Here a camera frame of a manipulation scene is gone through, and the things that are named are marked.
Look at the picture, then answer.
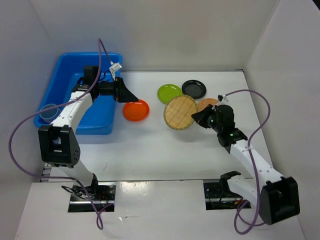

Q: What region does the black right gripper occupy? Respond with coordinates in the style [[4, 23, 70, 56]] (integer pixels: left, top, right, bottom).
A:
[[191, 103, 222, 133]]

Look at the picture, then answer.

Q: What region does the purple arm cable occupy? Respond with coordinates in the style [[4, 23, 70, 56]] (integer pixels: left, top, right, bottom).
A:
[[219, 89, 272, 235], [8, 37, 113, 230]]

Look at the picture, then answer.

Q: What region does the orange plastic plate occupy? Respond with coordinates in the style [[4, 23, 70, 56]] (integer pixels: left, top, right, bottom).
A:
[[122, 99, 150, 122]]

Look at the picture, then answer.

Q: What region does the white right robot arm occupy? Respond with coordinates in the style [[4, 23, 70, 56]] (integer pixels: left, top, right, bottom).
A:
[[191, 104, 300, 225]]

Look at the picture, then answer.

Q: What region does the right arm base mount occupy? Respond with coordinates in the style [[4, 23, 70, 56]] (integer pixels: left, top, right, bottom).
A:
[[203, 179, 245, 211]]

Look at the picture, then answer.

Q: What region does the green plastic plate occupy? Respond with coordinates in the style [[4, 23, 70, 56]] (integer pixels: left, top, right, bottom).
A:
[[157, 83, 183, 105]]

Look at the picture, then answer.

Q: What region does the black plastic plate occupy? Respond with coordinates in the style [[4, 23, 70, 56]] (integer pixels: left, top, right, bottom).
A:
[[181, 79, 207, 100]]

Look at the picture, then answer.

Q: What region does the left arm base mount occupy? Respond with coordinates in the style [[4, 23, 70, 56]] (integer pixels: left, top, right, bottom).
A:
[[62, 182, 117, 213]]

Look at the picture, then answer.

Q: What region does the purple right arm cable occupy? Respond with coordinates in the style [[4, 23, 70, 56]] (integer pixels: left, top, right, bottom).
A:
[[219, 89, 272, 235]]

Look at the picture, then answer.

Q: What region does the green-rimmed bamboo tray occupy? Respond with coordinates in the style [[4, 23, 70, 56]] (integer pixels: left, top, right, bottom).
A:
[[163, 95, 198, 131]]

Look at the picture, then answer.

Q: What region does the blue plastic cup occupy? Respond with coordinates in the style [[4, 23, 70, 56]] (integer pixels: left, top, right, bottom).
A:
[[39, 103, 61, 123]]

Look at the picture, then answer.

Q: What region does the blue plastic bin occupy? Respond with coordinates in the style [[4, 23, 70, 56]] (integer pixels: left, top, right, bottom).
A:
[[38, 52, 117, 135]]

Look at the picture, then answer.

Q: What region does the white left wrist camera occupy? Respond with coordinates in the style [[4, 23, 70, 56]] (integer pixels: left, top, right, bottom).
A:
[[109, 61, 122, 80]]

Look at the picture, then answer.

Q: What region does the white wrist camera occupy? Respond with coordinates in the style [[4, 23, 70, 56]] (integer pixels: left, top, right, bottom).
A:
[[212, 94, 230, 109], [109, 61, 122, 80]]

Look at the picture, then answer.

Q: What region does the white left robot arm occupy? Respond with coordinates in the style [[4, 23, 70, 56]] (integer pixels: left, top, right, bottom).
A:
[[38, 63, 138, 200]]

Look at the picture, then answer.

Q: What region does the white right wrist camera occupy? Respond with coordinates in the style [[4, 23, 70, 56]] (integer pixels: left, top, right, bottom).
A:
[[212, 94, 230, 109]]

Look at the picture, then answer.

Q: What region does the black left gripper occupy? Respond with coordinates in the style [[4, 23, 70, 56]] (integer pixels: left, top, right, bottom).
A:
[[95, 76, 139, 103]]

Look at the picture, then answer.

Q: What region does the tan woven wicker tray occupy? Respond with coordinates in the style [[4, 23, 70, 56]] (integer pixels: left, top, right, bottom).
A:
[[197, 98, 219, 112]]

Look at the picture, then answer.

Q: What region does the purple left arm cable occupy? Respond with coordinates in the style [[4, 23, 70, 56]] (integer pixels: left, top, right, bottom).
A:
[[8, 37, 113, 230]]

